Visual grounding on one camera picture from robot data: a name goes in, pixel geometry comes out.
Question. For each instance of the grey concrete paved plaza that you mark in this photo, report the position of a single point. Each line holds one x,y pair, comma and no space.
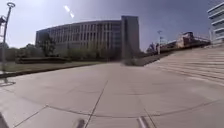
110,90

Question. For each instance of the dark tall building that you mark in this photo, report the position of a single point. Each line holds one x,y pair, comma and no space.
96,35

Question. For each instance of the pale lamp pole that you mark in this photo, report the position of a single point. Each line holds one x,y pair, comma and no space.
159,43

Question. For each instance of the grass strip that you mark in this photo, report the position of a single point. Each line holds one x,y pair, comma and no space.
50,65

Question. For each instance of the robot's own part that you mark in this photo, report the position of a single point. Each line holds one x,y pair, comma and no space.
80,124
142,122

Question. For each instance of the row of trees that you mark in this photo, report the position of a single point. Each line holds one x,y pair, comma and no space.
43,48

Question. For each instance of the low brown building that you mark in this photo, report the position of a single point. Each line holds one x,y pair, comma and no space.
188,40

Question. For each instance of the wide concrete steps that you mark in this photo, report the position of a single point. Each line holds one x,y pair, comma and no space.
196,65

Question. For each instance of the tall street lamp pole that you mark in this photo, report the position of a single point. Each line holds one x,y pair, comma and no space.
4,43

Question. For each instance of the white banded building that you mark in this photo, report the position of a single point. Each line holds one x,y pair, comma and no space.
217,23

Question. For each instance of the low dark wall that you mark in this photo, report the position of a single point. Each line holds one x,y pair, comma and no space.
146,59

